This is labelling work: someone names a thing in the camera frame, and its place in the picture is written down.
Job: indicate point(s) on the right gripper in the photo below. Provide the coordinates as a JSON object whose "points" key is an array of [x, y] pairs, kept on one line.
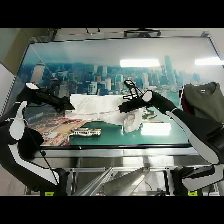
{"points": [[131, 106]]}

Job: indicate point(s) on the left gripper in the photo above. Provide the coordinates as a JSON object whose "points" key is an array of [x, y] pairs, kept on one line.
{"points": [[62, 104]]}

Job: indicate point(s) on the white garment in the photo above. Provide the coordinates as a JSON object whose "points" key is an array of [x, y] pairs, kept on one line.
{"points": [[96, 108]]}

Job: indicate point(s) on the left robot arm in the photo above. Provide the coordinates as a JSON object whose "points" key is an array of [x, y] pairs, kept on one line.
{"points": [[20, 150]]}

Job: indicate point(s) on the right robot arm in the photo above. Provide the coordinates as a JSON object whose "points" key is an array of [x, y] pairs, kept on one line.
{"points": [[196, 128]]}

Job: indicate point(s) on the red garment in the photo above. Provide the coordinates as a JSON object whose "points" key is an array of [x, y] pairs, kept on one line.
{"points": [[185, 103]]}

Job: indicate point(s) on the grey T-shirt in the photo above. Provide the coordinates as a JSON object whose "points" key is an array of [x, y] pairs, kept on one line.
{"points": [[206, 100]]}

